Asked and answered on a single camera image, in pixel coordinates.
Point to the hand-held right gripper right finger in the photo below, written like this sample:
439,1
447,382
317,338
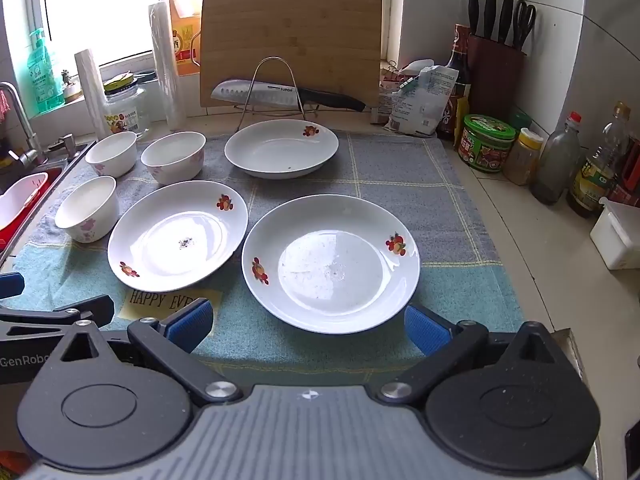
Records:
425,330

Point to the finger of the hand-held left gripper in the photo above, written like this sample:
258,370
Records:
10,285
90,310

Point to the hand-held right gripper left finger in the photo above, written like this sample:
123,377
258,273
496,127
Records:
192,320

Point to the white floral plate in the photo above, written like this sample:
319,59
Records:
272,152
165,260
330,265

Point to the white floral bowl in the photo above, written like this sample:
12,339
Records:
112,157
87,220
172,165

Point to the white colander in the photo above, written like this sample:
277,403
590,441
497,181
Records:
20,200

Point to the red basin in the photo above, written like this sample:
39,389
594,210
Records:
42,195

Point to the steel sink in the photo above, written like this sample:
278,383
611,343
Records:
55,165

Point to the grey and blue checked towel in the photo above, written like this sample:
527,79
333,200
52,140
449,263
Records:
400,185

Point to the metal sink fitting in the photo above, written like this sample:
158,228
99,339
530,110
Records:
62,142

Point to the metal faucet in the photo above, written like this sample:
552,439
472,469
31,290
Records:
22,120

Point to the yellow lid spice jar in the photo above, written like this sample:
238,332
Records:
520,160

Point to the green lid sauce jar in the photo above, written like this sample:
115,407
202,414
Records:
486,145

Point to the glass jar with yellow label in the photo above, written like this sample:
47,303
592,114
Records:
125,110

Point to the short plastic wrap roll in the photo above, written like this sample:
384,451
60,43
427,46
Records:
90,95

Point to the small potted plant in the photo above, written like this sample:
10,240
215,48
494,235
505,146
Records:
70,87

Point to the red cap glass bottle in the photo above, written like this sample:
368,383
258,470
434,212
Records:
555,165

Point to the green dish soap bottle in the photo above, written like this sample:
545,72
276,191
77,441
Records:
42,75

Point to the yellow packet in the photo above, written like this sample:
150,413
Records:
461,120

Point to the white plastic container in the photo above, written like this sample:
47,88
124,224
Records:
617,235

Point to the white printed bag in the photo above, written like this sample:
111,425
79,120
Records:
420,105

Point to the oil bottle yellow label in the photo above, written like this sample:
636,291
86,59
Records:
595,175

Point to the clipped food bag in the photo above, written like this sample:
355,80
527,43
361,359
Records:
387,95

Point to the dark red knife block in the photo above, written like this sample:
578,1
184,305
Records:
495,80

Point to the tall plastic wrap roll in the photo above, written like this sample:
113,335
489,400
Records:
167,60

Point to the dark soy sauce bottle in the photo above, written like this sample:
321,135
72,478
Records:
457,60

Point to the orange cooking oil jug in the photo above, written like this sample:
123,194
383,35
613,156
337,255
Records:
185,35

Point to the bamboo cutting board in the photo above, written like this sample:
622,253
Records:
290,40

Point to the black scissors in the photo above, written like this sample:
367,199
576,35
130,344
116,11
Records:
524,22

